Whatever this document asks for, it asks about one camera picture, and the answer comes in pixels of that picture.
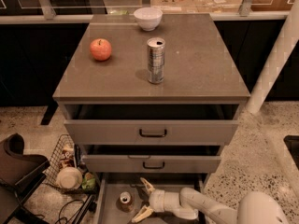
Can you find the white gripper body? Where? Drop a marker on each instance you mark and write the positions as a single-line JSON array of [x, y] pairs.
[[157, 200]]

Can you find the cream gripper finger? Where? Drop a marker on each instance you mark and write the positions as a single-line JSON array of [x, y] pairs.
[[143, 213], [149, 188]]

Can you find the orange soda can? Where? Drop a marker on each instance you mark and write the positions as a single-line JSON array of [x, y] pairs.
[[126, 201]]

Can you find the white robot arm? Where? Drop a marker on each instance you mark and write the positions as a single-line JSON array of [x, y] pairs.
[[255, 208]]

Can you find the bottom grey drawer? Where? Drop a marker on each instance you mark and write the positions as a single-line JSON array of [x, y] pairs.
[[113, 184]]

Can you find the grey drawer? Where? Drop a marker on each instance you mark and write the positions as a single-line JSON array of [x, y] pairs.
[[151, 125], [152, 159], [113, 184]]

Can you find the middle grey drawer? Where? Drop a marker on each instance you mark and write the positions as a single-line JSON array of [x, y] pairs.
[[152, 159]]

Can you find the grey drawer cabinet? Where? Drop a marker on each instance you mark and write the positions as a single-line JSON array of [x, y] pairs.
[[198, 68]]

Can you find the top grey drawer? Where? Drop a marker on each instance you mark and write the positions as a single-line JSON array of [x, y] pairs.
[[151, 125]]

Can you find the tall silver can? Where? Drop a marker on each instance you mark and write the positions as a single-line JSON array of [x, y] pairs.
[[156, 51]]

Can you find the green snack bag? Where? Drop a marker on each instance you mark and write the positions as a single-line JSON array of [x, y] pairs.
[[88, 182]]

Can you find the white bowl in basket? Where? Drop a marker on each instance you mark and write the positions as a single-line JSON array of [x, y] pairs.
[[69, 178]]

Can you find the black chair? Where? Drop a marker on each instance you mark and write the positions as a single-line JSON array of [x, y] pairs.
[[20, 176]]

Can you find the red apple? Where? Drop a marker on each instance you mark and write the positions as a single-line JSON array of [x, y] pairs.
[[100, 49]]

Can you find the black wire basket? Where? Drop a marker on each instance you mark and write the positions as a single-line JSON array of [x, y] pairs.
[[65, 154]]

